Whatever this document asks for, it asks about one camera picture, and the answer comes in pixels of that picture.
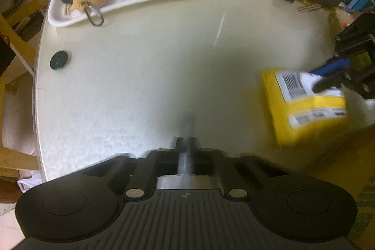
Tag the metal carabiner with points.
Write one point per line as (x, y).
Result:
(95, 15)

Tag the yellow tissue packet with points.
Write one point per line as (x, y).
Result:
(304, 109)

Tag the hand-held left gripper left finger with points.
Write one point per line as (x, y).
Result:
(164, 159)

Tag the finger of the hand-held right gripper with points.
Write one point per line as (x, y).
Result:
(334, 66)
(328, 85)

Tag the cardboard box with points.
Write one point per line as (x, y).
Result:
(345, 173)

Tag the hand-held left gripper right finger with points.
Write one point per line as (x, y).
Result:
(211, 159)

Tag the dark green round disc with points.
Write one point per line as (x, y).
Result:
(60, 60)

